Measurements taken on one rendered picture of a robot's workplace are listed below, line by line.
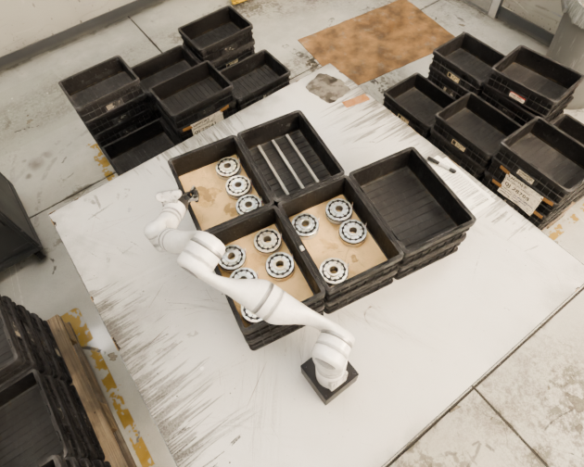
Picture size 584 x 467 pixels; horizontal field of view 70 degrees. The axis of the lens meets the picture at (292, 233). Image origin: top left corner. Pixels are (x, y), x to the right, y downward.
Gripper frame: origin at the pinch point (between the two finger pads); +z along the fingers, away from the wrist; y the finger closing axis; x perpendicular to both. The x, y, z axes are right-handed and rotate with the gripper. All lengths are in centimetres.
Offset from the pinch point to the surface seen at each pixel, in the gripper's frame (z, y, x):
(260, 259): -15.7, 25.3, -24.7
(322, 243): -9, 48, -25
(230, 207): 5.4, 13.2, -12.3
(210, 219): 0.3, 5.8, -13.7
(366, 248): -11, 64, -29
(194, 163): 21.0, -1.4, 2.2
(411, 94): 145, 109, -20
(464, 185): 29, 110, -30
